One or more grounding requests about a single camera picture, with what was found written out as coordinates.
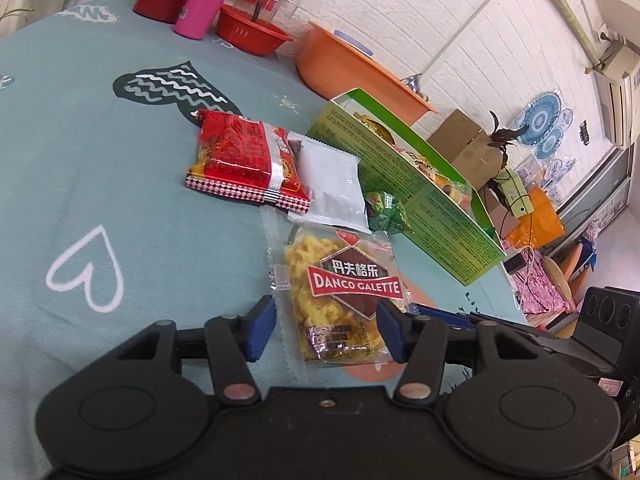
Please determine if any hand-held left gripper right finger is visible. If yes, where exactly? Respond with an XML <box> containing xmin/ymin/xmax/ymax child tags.
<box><xmin>375</xmin><ymin>298</ymin><xmax>539</xmax><ymax>406</ymax></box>

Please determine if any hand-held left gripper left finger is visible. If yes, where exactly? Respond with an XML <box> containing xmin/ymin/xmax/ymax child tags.
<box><xmin>117</xmin><ymin>295</ymin><xmax>277</xmax><ymax>406</ymax></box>

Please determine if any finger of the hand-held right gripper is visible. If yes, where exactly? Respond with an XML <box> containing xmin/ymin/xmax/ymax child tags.
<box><xmin>410</xmin><ymin>302</ymin><xmax>577</xmax><ymax>357</ymax></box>

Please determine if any clear waffle snack packet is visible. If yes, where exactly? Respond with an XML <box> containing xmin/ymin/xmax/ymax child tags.
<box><xmin>259</xmin><ymin>204</ymin><xmax>416</xmax><ymax>384</ymax></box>

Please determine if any green and white cardboard box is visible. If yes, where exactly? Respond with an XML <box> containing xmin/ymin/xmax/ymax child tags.
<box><xmin>305</xmin><ymin>87</ymin><xmax>506</xmax><ymax>287</ymax></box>

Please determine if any yellow snack packet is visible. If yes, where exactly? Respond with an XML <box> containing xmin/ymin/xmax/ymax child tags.
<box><xmin>354</xmin><ymin>113</ymin><xmax>399</xmax><ymax>147</ymax></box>

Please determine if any woven straw cushion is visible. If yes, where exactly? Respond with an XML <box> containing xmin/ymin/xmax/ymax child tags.
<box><xmin>542</xmin><ymin>254</ymin><xmax>577</xmax><ymax>306</ymax></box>

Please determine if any pink patterned cloth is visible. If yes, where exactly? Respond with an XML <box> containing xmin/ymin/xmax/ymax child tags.
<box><xmin>509</xmin><ymin>247</ymin><xmax>576</xmax><ymax>314</ymax></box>

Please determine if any small green candy packet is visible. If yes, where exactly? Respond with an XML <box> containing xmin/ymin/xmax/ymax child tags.
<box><xmin>362</xmin><ymin>189</ymin><xmax>414</xmax><ymax>235</ymax></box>

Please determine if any orange cartoon snack packet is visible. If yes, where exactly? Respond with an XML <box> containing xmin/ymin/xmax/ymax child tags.
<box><xmin>394</xmin><ymin>145</ymin><xmax>474</xmax><ymax>209</ymax></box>

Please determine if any orange bag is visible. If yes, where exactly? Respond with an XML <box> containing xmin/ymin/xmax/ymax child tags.
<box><xmin>504</xmin><ymin>187</ymin><xmax>566</xmax><ymax>251</ymax></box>

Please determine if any small green box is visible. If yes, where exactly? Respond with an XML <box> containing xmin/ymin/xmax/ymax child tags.
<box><xmin>494</xmin><ymin>167</ymin><xmax>534</xmax><ymax>219</ymax></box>

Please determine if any white silver snack packet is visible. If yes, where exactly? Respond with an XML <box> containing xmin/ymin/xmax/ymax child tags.
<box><xmin>287</xmin><ymin>129</ymin><xmax>374</xmax><ymax>235</ymax></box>

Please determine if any brown cardboard box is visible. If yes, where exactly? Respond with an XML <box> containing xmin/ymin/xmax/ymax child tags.
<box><xmin>427</xmin><ymin>108</ymin><xmax>504</xmax><ymax>189</ymax></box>

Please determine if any red snack packet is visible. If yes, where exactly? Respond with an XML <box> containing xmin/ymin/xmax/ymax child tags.
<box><xmin>184</xmin><ymin>108</ymin><xmax>312</xmax><ymax>211</ymax></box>

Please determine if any dark red plant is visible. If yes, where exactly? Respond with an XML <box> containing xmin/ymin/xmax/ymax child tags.
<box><xmin>487</xmin><ymin>109</ymin><xmax>529</xmax><ymax>181</ymax></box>

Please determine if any white air conditioner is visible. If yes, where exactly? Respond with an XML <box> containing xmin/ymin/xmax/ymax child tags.
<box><xmin>594</xmin><ymin>24</ymin><xmax>640</xmax><ymax>149</ymax></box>

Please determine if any metal bowl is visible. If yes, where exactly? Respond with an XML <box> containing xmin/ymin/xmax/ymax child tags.
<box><xmin>399</xmin><ymin>73</ymin><xmax>427</xmax><ymax>97</ymax></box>

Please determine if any teal printed tablecloth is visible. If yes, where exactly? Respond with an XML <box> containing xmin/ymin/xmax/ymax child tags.
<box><xmin>0</xmin><ymin>0</ymin><xmax>532</xmax><ymax>480</ymax></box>

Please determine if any orange plastic basin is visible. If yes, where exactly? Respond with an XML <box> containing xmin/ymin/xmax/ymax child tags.
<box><xmin>294</xmin><ymin>20</ymin><xmax>438</xmax><ymax>124</ymax></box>

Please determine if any round blue lid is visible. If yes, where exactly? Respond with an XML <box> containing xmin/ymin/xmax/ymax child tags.
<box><xmin>332</xmin><ymin>29</ymin><xmax>377</xmax><ymax>57</ymax></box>

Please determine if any red plastic basket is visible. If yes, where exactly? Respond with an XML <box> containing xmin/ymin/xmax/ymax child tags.
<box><xmin>214</xmin><ymin>3</ymin><xmax>295</xmax><ymax>59</ymax></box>

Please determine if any pale green pipe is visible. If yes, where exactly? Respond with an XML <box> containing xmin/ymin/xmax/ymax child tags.
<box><xmin>519</xmin><ymin>0</ymin><xmax>602</xmax><ymax>69</ymax></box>

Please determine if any pink bottle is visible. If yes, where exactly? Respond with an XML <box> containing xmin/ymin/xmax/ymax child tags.
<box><xmin>173</xmin><ymin>0</ymin><xmax>242</xmax><ymax>41</ymax></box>

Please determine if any large blue patterned wall plate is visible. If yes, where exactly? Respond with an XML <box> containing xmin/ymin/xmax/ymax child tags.
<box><xmin>509</xmin><ymin>90</ymin><xmax>561</xmax><ymax>144</ymax></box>

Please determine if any white wall conduit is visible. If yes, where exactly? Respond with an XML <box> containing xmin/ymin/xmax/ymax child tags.
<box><xmin>416</xmin><ymin>0</ymin><xmax>529</xmax><ymax>84</ymax></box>

